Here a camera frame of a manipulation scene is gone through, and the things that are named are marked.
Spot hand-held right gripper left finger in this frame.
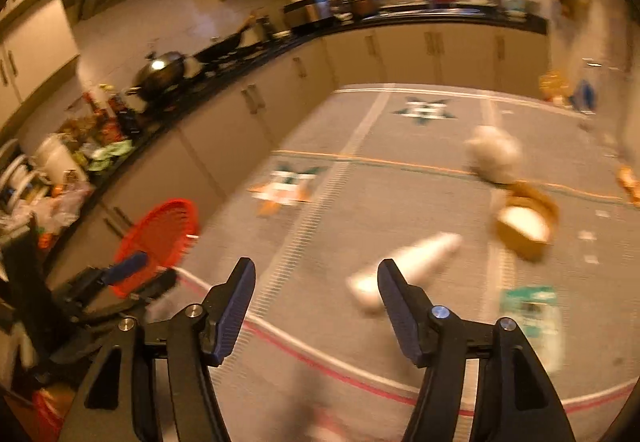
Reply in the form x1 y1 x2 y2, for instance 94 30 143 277
57 257 257 442

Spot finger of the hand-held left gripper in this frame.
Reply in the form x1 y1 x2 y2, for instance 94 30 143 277
100 253 150 287
127 269 179 305

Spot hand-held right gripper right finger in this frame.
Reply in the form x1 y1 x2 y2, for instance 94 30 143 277
377 258 578 442

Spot red plastic basket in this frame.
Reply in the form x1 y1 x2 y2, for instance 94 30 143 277
111 198 201 299

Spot white plastic bottle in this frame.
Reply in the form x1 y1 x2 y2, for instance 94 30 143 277
346 232 463 316

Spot translucent plastic bag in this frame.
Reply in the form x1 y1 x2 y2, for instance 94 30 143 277
10 182 94 235

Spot green cloth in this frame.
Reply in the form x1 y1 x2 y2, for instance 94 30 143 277
87 141 136 172

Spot white plastic bucket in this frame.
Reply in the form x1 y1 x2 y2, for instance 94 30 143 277
35 134 89 184

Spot teal cartoon tissue pack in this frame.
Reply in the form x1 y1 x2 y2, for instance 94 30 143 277
501 286 564 373

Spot round yellow container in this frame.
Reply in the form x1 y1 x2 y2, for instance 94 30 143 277
492 182 560 264

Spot dark soy sauce bottle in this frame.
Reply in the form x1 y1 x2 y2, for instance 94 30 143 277
107 94 135 137

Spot red-label sauce bottle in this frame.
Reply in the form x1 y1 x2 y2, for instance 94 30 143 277
84 92 109 135

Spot lidded dark wok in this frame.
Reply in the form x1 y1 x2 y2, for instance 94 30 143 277
125 51 194 104

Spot black frying pan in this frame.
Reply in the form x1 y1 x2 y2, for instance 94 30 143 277
195 17 262 66

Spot beige lower kitchen cabinets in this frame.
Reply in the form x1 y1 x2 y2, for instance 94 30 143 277
45 19 551 283

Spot orange peel piece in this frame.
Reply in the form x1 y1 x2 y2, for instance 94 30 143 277
616 164 640 208

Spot yellow plastic bag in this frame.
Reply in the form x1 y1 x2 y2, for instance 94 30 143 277
539 72 571 103

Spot blue plastic item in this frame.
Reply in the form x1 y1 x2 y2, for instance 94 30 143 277
572 79 599 113

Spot black rice cooker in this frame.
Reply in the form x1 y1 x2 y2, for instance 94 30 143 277
284 0 334 29

